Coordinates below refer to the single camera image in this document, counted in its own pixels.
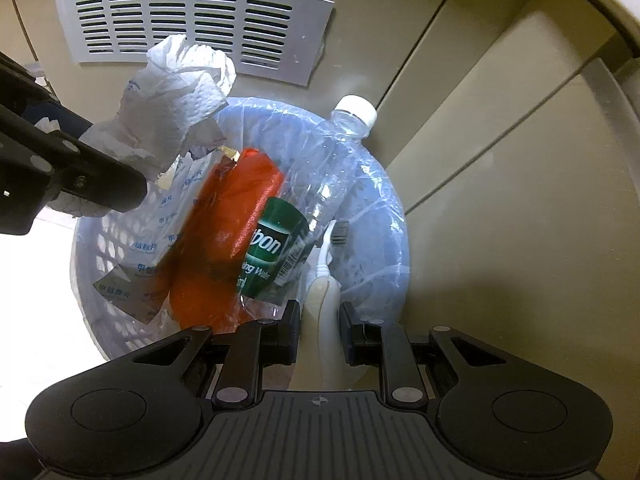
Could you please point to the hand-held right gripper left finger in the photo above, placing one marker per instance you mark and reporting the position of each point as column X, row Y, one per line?
column 290, row 335

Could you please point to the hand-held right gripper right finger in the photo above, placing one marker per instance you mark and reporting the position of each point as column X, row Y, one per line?
column 352, row 340

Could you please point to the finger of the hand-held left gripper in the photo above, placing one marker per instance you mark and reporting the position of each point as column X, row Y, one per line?
column 105, row 185
column 30, row 90

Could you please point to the white toothbrush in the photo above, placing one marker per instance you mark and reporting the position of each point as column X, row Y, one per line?
column 325, row 310

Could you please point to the silver foil pack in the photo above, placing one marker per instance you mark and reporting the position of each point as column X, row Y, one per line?
column 165, row 220

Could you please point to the white plastic trash bin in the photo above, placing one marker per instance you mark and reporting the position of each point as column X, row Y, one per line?
column 100, row 270

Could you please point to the white paper towel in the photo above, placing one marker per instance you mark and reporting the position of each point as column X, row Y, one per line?
column 170, row 105

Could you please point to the silver blister sheet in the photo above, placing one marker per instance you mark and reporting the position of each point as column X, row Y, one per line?
column 130, row 297

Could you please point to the orange plastic bag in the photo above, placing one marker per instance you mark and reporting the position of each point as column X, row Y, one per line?
column 225, row 220

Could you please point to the clear plastic bottle green label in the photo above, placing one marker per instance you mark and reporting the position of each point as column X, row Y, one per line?
column 320, row 170

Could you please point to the white mesh trash bin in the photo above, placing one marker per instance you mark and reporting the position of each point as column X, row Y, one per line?
column 375, row 220

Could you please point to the grey cabinet vent grille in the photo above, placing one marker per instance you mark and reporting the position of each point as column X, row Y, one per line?
column 200, row 30

